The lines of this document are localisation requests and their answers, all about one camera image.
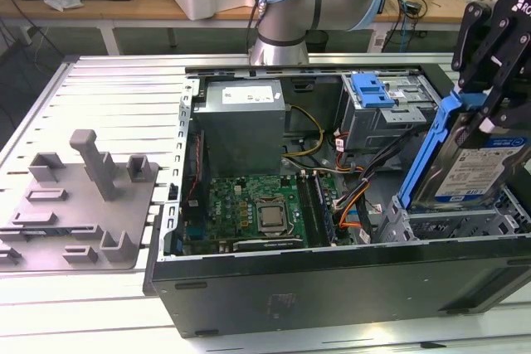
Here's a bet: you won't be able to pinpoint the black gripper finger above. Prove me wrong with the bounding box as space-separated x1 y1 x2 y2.
476 26 531 133
451 2 493 90

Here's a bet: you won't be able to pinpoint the hard disk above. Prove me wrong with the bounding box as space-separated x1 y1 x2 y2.
397 88 531 212

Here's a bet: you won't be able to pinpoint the metal disk bay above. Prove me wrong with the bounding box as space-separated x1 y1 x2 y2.
375 196 531 243

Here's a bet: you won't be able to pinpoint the blue drive latch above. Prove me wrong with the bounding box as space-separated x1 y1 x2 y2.
350 73 393 109

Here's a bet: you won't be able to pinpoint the metal drive cage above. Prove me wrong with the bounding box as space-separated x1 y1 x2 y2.
338 73 443 156

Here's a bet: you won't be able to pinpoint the black waste bin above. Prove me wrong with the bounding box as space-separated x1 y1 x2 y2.
309 29 329 53

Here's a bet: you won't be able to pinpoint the black RAM stick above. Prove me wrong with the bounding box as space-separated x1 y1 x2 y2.
296 171 327 248
314 171 339 246

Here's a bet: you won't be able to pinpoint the grey power supply unit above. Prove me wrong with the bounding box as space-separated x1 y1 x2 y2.
193 80 288 175

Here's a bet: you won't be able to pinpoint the silver CPU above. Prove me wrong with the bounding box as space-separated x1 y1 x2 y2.
260 206 288 229

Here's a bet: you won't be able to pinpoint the CPU socket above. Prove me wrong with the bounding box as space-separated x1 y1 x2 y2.
255 198 295 238

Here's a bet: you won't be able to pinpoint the black PC case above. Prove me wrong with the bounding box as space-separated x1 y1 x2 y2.
143 62 531 339

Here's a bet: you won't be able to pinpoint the black graphics card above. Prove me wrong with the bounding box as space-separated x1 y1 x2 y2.
231 237 304 252

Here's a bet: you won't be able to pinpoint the green motherboard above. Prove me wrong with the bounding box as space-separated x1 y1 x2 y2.
182 173 353 254

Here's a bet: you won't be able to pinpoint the wooden desk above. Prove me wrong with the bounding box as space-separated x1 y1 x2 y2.
0 0 531 34

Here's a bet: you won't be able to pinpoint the crumpled white paper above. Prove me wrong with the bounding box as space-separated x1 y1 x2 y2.
43 0 85 12

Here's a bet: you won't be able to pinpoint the grey parts rack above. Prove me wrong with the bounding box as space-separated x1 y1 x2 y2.
0 129 161 274

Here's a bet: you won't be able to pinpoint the dark blue RAM stick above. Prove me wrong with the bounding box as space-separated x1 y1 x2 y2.
2 226 99 235

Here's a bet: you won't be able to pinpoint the blue network cable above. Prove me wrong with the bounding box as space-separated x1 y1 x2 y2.
396 0 416 53

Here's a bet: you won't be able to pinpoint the black cable bundle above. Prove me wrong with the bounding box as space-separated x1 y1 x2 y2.
334 128 432 216

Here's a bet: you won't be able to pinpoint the yellow power wires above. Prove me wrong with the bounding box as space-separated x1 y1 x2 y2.
284 104 325 161

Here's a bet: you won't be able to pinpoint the grey arm base cable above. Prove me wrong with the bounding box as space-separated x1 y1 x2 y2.
246 0 277 55

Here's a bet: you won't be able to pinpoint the orange data wire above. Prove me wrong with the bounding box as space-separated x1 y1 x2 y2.
338 200 366 230

